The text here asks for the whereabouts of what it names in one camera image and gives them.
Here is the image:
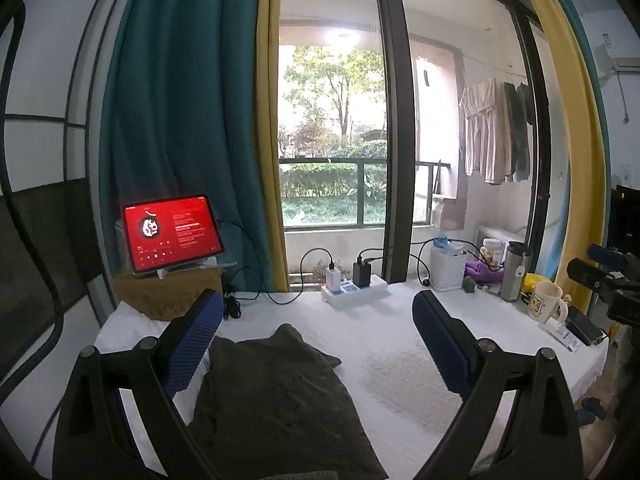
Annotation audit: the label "balcony railing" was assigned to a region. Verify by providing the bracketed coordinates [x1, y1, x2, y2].
[277, 156, 453, 228]

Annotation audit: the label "white air conditioner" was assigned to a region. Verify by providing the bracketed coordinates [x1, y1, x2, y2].
[597, 32, 640, 78]

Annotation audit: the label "white lidded jar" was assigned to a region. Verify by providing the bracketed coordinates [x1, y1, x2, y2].
[480, 238, 506, 267]

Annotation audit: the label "white perforated basket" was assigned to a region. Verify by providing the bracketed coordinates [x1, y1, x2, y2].
[430, 246, 468, 292]

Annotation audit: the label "tablet with red screen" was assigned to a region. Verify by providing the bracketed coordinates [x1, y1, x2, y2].
[121, 194, 226, 276]

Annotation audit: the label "white packet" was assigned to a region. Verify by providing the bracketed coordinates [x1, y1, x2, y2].
[539, 316, 581, 352]

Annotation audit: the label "white appliance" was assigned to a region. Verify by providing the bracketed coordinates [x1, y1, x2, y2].
[474, 226, 527, 261]

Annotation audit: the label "white cartoon mug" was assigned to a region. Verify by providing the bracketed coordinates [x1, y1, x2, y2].
[526, 280, 569, 324]

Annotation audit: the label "cardboard box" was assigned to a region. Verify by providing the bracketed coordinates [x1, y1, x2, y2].
[110, 265, 225, 323]

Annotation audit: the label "steel tumbler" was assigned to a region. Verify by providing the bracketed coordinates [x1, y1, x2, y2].
[499, 241, 534, 302]

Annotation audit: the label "dark olive t-shirt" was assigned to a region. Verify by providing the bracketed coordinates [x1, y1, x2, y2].
[187, 323, 391, 480]

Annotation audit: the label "purple cloth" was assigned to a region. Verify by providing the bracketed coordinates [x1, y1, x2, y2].
[465, 259, 503, 286]

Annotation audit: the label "dark window post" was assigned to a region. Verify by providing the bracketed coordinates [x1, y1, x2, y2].
[370, 0, 418, 283]

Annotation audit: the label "yellow curtain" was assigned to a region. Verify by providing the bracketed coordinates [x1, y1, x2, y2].
[256, 0, 291, 293]
[505, 0, 608, 321]

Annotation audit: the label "teal curtain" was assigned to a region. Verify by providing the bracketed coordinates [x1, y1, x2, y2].
[100, 0, 278, 293]

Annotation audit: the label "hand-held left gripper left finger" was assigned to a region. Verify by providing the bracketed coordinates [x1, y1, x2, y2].
[52, 288, 225, 480]

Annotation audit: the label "white power strip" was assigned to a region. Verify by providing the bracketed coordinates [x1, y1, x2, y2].
[320, 275, 390, 310]

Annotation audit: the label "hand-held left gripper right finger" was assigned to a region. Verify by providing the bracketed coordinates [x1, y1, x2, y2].
[411, 289, 586, 480]

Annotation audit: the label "black strap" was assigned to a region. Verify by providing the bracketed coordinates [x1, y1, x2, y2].
[0, 0, 66, 480]

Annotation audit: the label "black cable with ferrite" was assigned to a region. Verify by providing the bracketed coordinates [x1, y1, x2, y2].
[410, 239, 481, 284]

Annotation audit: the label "blue plastic packet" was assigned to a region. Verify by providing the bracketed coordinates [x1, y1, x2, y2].
[432, 232, 466, 256]

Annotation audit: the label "clear tablet stand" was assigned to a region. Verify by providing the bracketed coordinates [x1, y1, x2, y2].
[131, 255, 238, 281]

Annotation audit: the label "black cable bundle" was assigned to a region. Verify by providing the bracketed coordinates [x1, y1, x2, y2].
[222, 285, 241, 321]

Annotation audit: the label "pale hanging garments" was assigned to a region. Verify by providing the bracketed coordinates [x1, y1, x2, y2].
[457, 79, 513, 186]

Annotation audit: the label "black power bank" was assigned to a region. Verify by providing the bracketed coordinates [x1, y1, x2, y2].
[564, 306, 605, 347]

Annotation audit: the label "black monitor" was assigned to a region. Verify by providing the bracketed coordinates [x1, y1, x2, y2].
[614, 184, 640, 248]

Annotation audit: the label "white textured tablecloth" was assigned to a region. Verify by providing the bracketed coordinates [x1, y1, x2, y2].
[30, 277, 608, 480]

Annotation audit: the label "black camera device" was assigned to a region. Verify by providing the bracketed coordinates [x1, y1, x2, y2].
[567, 244, 640, 326]

